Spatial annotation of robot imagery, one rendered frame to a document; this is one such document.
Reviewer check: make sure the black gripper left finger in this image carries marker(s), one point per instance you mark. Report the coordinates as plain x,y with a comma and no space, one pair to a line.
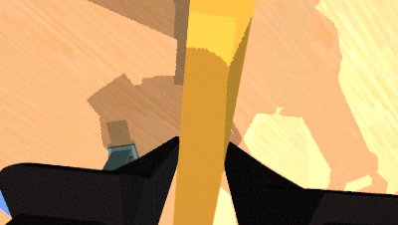
134,194

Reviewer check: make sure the blue rectangular block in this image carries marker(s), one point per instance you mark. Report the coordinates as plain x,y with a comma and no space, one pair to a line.
3,205

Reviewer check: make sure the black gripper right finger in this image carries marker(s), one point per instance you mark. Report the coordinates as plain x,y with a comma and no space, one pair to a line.
264,197

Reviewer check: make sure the yellow bar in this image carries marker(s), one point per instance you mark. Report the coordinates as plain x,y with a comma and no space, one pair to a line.
217,40

